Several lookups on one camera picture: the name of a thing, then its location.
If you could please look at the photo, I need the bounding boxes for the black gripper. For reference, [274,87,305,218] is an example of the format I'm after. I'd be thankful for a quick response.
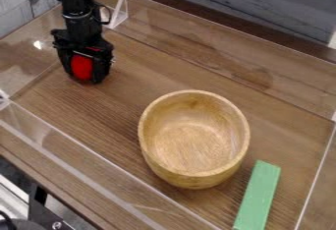
[50,29,114,84]

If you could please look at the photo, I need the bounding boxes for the red plush strawberry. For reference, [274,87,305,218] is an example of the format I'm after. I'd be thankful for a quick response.
[70,55,93,81]

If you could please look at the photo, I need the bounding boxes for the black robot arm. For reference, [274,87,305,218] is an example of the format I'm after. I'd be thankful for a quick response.
[50,0,114,84]

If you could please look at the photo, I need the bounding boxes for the wooden bowl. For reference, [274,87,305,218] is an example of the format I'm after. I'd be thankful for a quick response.
[137,89,250,190]

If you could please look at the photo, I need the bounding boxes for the black table leg clamp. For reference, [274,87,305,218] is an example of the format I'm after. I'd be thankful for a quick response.
[27,185,74,230]

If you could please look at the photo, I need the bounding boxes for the green rectangular block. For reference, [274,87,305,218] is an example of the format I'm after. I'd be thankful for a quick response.
[231,160,281,230]

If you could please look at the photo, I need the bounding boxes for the clear acrylic corner bracket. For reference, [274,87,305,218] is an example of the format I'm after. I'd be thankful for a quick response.
[99,0,127,29]

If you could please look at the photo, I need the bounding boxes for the clear acrylic tray wall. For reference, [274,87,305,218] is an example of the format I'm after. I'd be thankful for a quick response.
[0,0,336,230]

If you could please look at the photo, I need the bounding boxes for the black cable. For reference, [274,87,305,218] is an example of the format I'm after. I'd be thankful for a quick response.
[0,210,18,230]

